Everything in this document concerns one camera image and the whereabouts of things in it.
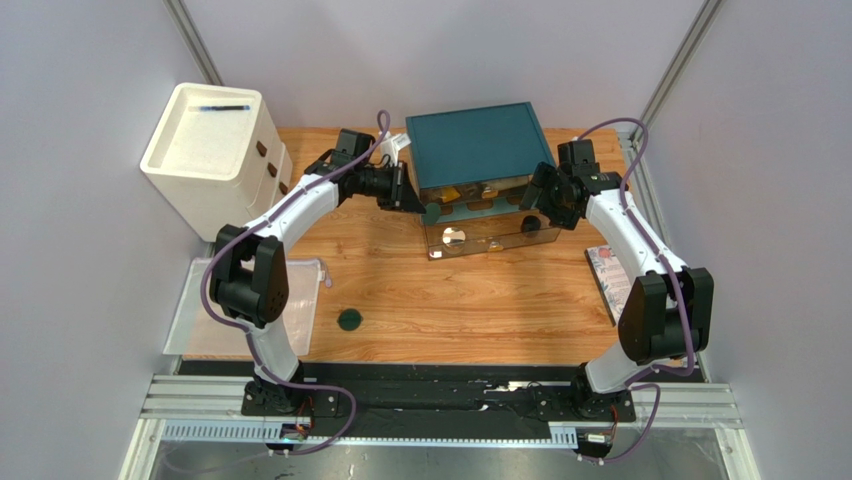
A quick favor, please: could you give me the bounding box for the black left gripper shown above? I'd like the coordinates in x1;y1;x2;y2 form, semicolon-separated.
356;162;428;217

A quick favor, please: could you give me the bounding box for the black round jar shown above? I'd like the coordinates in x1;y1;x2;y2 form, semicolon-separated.
520;215;541;237

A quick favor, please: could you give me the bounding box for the clear acrylic drawer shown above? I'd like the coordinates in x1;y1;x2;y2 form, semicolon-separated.
419;175;532;206
423;200;560;260

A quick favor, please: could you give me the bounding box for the gold rim powder jar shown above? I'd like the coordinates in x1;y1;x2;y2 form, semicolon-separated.
441;227;466;254

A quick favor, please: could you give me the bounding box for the dark green round compact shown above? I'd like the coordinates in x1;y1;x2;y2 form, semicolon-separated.
423;203;442;226
337;308;363;332

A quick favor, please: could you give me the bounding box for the orange tube white cap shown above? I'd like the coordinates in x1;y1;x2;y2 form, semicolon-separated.
433;186;462;204

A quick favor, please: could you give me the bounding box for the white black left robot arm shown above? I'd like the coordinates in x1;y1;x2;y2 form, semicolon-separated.
201;129;426;411

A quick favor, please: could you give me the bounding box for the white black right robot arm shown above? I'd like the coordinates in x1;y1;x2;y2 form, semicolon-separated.
520;139;714;396

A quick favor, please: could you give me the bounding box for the teal drawer organizer box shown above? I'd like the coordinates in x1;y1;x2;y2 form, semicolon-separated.
406;102;555;210

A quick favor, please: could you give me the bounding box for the floral pink palette box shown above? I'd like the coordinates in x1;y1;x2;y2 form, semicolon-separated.
585;245;632;326

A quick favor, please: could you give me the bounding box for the white storage cabinet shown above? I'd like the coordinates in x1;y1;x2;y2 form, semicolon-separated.
140;82;293;243

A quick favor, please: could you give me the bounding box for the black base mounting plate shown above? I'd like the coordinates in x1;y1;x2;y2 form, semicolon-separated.
240;380;637;423

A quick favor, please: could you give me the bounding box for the clear plastic zip pouch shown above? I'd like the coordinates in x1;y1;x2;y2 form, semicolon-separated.
163;258;332;359

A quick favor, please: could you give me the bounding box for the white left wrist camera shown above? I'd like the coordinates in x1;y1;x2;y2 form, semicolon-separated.
379;133;411;166

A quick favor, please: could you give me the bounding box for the aluminium rail frame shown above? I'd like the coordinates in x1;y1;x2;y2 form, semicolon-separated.
120;373;759;479

